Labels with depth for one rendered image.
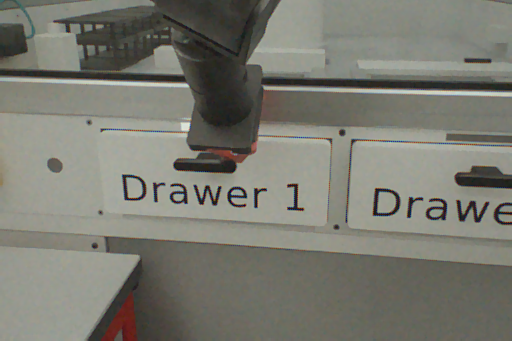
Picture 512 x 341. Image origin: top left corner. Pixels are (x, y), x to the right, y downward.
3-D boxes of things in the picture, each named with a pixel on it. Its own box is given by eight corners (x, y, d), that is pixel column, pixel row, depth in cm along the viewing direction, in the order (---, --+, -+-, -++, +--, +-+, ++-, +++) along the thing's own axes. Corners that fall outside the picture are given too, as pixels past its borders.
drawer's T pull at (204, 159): (235, 174, 55) (235, 163, 54) (172, 171, 56) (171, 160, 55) (240, 163, 58) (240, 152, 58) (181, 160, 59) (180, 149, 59)
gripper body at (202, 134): (264, 75, 52) (257, 28, 46) (251, 157, 48) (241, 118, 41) (207, 72, 53) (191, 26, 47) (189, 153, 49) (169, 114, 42)
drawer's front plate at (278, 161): (326, 227, 60) (331, 144, 56) (104, 213, 63) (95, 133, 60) (326, 220, 61) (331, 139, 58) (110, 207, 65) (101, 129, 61)
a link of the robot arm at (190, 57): (154, 39, 39) (214, 61, 37) (197, -19, 41) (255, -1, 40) (176, 89, 45) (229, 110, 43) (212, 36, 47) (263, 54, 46)
